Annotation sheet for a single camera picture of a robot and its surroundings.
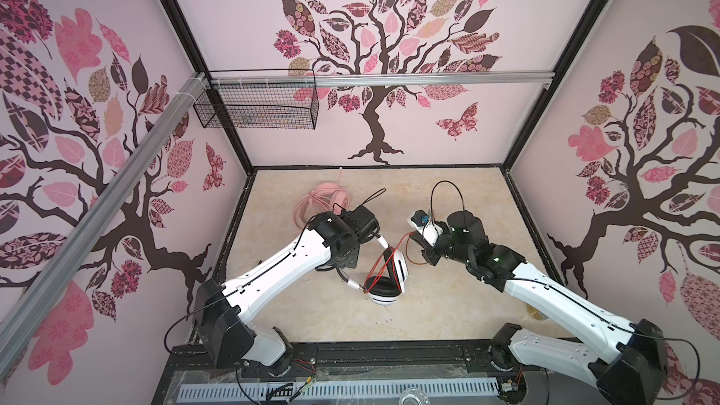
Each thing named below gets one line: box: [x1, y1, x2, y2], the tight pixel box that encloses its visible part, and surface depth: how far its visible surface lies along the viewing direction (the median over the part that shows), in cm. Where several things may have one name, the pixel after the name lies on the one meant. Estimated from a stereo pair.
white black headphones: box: [365, 246, 409, 306], surface depth 72 cm
